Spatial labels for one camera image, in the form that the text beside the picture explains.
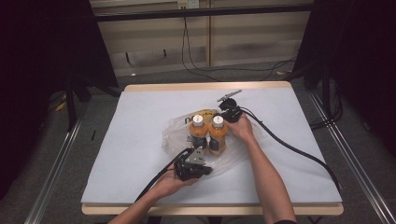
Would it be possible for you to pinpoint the black curtain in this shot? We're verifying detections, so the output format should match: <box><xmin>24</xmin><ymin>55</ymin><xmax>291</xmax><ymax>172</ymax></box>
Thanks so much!
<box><xmin>291</xmin><ymin>0</ymin><xmax>396</xmax><ymax>158</ymax></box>
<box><xmin>0</xmin><ymin>0</ymin><xmax>120</xmax><ymax>201</ymax></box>

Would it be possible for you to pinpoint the bundle of black cables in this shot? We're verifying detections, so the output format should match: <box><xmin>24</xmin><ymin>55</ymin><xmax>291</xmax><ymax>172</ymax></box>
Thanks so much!
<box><xmin>309</xmin><ymin>78</ymin><xmax>344</xmax><ymax>131</ymax></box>

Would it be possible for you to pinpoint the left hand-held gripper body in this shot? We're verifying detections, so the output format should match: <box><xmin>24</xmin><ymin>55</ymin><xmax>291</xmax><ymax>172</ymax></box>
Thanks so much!
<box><xmin>173</xmin><ymin>146</ymin><xmax>215</xmax><ymax>182</ymax></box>

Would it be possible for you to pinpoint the person's right hand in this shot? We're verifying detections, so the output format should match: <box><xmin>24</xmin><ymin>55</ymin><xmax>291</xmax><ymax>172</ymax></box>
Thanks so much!
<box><xmin>225</xmin><ymin>113</ymin><xmax>256</xmax><ymax>144</ymax></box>

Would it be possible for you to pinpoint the person's left hand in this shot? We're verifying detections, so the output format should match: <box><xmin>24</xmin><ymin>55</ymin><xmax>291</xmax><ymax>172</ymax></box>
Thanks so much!
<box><xmin>156</xmin><ymin>165</ymin><xmax>201</xmax><ymax>197</ymax></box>

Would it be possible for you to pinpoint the white table mat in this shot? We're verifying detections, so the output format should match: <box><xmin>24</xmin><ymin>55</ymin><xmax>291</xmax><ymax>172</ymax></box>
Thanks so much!
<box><xmin>81</xmin><ymin>87</ymin><xmax>343</xmax><ymax>206</ymax></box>

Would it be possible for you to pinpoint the black floor cable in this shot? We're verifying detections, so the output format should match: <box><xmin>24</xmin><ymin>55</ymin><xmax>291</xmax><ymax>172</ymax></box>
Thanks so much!
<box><xmin>190</xmin><ymin>55</ymin><xmax>297</xmax><ymax>82</ymax></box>

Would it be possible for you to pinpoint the white wall power outlet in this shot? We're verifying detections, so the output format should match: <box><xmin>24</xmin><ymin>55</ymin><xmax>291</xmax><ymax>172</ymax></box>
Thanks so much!
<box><xmin>177</xmin><ymin>0</ymin><xmax>200</xmax><ymax>10</ymax></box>

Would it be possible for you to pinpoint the wooden table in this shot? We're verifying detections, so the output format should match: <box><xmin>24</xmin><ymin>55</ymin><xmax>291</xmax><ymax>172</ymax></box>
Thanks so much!
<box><xmin>81</xmin><ymin>81</ymin><xmax>345</xmax><ymax>217</ymax></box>

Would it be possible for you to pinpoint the hand-held gripper cable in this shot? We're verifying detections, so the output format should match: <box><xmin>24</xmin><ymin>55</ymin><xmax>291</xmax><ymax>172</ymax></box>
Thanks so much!
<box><xmin>134</xmin><ymin>148</ymin><xmax>191</xmax><ymax>203</ymax></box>
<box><xmin>239</xmin><ymin>106</ymin><xmax>341</xmax><ymax>191</ymax></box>

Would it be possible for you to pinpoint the clear printed plastic bag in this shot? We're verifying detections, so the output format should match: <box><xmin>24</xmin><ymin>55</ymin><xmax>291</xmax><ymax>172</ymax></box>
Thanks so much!
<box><xmin>162</xmin><ymin>108</ymin><xmax>265</xmax><ymax>177</ymax></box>

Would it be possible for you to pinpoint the left hand-held gripper cable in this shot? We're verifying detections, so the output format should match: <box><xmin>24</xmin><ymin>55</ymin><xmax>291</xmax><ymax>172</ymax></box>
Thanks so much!
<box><xmin>134</xmin><ymin>148</ymin><xmax>191</xmax><ymax>203</ymax></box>

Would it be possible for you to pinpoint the black metal stand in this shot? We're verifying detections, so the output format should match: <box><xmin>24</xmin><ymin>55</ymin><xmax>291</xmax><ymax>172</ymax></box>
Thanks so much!
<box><xmin>320</xmin><ymin>60</ymin><xmax>332</xmax><ymax>115</ymax></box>
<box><xmin>64</xmin><ymin>78</ymin><xmax>78</xmax><ymax>133</ymax></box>

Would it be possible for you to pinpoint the black power cable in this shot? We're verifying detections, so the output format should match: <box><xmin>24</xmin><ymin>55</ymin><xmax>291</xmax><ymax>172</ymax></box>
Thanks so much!
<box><xmin>180</xmin><ymin>15</ymin><xmax>220</xmax><ymax>82</ymax></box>

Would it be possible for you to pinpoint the black horizontal bar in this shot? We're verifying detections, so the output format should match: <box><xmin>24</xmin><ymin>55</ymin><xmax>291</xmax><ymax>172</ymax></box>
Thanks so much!
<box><xmin>93</xmin><ymin>3</ymin><xmax>314</xmax><ymax>23</ymax></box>

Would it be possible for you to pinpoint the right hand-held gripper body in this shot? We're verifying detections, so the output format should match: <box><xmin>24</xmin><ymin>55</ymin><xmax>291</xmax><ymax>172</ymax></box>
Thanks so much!
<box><xmin>216</xmin><ymin>89</ymin><xmax>244</xmax><ymax>124</ymax></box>

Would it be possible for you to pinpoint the orange juice bottle white cap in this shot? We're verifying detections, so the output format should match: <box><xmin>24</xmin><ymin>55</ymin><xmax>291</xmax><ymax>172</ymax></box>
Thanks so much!
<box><xmin>207</xmin><ymin>114</ymin><xmax>229</xmax><ymax>157</ymax></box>
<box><xmin>188</xmin><ymin>114</ymin><xmax>209</xmax><ymax>151</ymax></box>

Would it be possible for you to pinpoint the aluminium floor rail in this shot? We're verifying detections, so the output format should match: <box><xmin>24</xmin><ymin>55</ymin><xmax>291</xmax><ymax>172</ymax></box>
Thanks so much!
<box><xmin>23</xmin><ymin>104</ymin><xmax>87</xmax><ymax>224</ymax></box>
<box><xmin>307</xmin><ymin>89</ymin><xmax>396</xmax><ymax>224</ymax></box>

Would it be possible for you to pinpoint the right hand-held gripper cable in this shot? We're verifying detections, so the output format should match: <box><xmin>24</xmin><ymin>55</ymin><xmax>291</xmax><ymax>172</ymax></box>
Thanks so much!
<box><xmin>239</xmin><ymin>106</ymin><xmax>341</xmax><ymax>191</ymax></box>

